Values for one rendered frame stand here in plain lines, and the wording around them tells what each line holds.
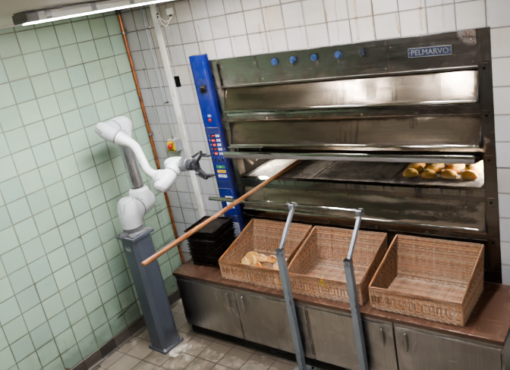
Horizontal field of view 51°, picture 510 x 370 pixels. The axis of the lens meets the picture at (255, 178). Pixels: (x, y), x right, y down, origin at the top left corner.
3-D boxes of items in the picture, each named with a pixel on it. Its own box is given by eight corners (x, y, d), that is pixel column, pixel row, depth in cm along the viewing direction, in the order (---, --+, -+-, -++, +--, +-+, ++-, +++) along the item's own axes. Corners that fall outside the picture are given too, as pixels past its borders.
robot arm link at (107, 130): (114, 130, 371) (125, 125, 383) (92, 120, 373) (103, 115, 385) (111, 147, 377) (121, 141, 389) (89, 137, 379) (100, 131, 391)
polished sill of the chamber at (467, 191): (245, 180, 423) (244, 175, 422) (487, 193, 315) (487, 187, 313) (241, 183, 418) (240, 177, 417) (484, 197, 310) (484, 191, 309)
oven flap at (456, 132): (233, 146, 408) (234, 120, 407) (480, 148, 300) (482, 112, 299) (230, 146, 405) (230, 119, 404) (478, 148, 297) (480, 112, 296)
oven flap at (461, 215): (246, 208, 424) (247, 183, 423) (485, 232, 317) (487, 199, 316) (243, 208, 421) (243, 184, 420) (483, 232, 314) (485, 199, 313)
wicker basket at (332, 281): (319, 258, 397) (314, 224, 388) (393, 268, 364) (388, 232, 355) (285, 292, 361) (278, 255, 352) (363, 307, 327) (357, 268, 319)
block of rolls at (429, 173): (431, 148, 398) (430, 141, 396) (500, 148, 369) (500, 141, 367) (400, 178, 353) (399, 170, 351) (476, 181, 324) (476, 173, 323)
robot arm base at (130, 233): (113, 238, 397) (111, 231, 396) (136, 225, 413) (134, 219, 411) (128, 242, 386) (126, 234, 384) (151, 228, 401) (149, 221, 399)
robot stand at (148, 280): (148, 348, 431) (114, 236, 400) (167, 333, 446) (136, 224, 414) (165, 355, 418) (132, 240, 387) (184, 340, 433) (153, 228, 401)
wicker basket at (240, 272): (258, 248, 432) (252, 217, 423) (319, 258, 398) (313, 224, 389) (221, 278, 396) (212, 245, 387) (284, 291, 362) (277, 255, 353)
